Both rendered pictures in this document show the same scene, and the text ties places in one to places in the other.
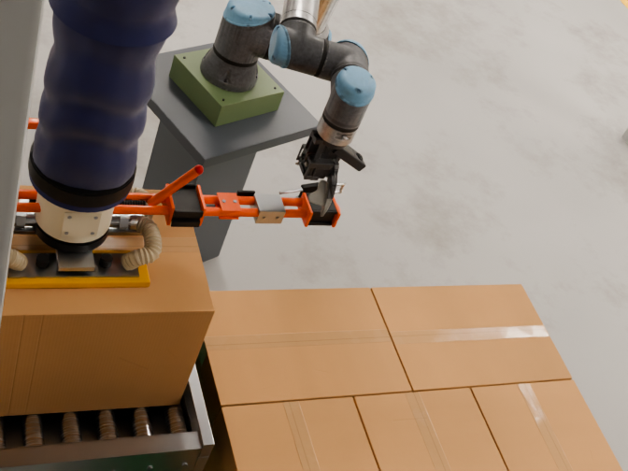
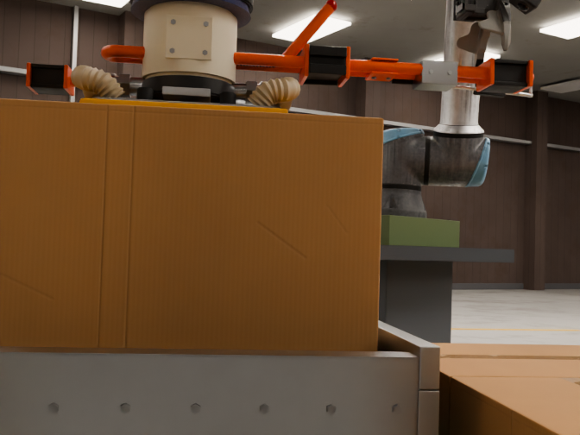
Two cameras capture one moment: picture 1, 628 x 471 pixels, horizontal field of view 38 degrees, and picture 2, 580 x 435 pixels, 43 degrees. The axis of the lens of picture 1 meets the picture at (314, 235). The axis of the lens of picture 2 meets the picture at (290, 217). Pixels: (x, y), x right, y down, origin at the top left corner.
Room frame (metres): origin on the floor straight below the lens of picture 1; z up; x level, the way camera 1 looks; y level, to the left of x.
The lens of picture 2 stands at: (0.33, -0.27, 0.74)
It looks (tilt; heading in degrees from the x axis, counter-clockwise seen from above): 2 degrees up; 27
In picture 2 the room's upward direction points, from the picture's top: 2 degrees clockwise
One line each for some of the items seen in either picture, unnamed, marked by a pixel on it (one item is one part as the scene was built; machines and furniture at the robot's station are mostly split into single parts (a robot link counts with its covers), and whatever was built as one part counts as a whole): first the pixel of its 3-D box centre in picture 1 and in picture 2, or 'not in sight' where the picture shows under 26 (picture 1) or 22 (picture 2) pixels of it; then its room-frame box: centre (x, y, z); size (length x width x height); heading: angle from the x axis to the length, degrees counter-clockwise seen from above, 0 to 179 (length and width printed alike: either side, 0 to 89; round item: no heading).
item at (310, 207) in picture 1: (319, 209); (504, 76); (1.77, 0.02, 1.08); 0.08 x 0.07 x 0.05; 124
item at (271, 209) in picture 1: (267, 208); (435, 76); (1.70, 0.13, 1.07); 0.07 x 0.07 x 0.04; 34
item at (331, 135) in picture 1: (337, 128); not in sight; (1.76, 0.05, 1.33); 0.10 x 0.09 x 0.05; 34
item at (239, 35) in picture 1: (247, 27); (400, 158); (2.50, 0.46, 1.02); 0.17 x 0.15 x 0.18; 107
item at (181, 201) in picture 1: (183, 205); (324, 66); (1.58, 0.31, 1.08); 0.10 x 0.08 x 0.06; 34
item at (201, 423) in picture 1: (179, 338); (369, 336); (1.61, 0.22, 0.58); 0.70 x 0.03 x 0.06; 34
